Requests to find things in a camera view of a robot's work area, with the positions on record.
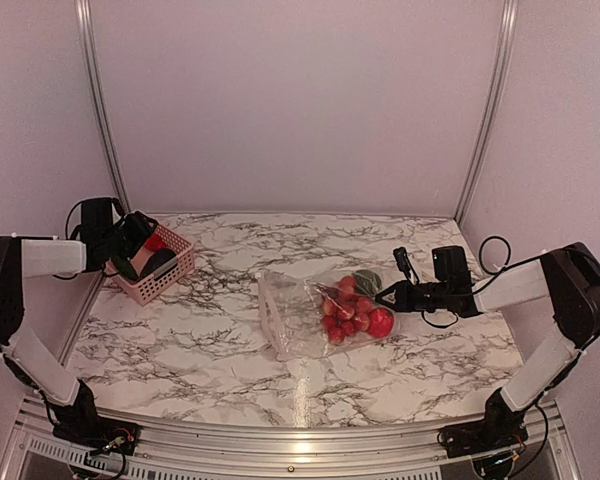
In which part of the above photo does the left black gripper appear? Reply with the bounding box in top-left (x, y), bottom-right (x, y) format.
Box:
top-left (101, 210), bottom-right (155, 261)

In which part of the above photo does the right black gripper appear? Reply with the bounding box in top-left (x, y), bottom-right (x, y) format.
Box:
top-left (375, 280), bottom-right (451, 312)

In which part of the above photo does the red fake pepper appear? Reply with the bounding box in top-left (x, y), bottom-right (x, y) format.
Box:
top-left (144, 234), bottom-right (167, 252)

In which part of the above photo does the green fake cucumber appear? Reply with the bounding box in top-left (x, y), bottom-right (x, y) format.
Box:
top-left (111, 256), bottom-right (139, 283)

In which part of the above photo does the clear zip top bag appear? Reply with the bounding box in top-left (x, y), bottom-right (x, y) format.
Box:
top-left (256, 270), bottom-right (401, 361)

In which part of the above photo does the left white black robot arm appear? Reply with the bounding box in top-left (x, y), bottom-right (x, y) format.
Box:
top-left (0, 197), bottom-right (158, 445)

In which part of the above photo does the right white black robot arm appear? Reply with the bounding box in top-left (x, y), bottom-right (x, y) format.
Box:
top-left (375, 242), bottom-right (600, 448)

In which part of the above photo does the red fake tomato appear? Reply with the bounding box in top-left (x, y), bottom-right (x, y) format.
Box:
top-left (367, 308), bottom-right (394, 338)

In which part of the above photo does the dark purple fake eggplant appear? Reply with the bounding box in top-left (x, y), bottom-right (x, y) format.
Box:
top-left (139, 248), bottom-right (177, 279)

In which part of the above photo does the green fake leafy vegetable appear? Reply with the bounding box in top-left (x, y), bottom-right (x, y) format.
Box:
top-left (352, 269), bottom-right (382, 298)

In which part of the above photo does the pink plastic basket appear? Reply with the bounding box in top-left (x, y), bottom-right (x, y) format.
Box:
top-left (105, 224), bottom-right (194, 306)

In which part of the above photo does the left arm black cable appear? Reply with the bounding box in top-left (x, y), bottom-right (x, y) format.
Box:
top-left (52, 198), bottom-right (124, 280)

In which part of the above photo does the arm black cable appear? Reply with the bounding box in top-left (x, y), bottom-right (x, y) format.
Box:
top-left (419, 236), bottom-right (514, 330)
top-left (52, 198), bottom-right (124, 280)

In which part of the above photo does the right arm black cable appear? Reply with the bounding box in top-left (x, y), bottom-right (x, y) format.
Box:
top-left (419, 236), bottom-right (514, 330)

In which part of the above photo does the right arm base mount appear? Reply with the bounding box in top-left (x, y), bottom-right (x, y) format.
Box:
top-left (437, 420), bottom-right (529, 458)

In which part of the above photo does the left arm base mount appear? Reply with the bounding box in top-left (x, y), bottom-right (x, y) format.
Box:
top-left (50, 410), bottom-right (140, 455)

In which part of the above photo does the left aluminium frame post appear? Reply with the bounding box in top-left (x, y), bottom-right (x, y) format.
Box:
top-left (75, 0), bottom-right (130, 211)

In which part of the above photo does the aluminium frame post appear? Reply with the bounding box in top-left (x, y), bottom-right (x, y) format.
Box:
top-left (75, 0), bottom-right (130, 211)
top-left (454, 0), bottom-right (520, 226)

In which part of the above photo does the right aluminium frame post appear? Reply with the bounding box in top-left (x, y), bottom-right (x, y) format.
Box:
top-left (454, 0), bottom-right (520, 226)

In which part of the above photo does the front aluminium rail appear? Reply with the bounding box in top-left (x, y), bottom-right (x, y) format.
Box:
top-left (9, 399), bottom-right (576, 480)

